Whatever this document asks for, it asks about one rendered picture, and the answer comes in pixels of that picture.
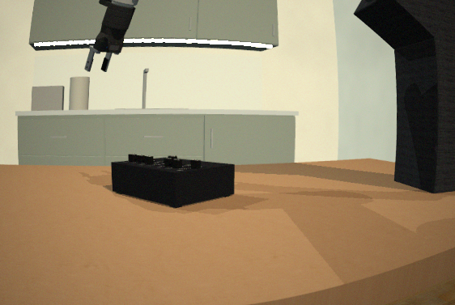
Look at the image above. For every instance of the black lighting desk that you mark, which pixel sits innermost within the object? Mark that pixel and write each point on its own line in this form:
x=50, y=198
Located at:
x=174, y=182

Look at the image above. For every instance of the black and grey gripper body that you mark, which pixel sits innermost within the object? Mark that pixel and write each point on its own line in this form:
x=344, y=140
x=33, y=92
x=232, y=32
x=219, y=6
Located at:
x=117, y=16

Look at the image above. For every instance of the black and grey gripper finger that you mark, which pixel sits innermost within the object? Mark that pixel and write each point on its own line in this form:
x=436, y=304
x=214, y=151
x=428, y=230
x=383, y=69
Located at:
x=106, y=61
x=90, y=58

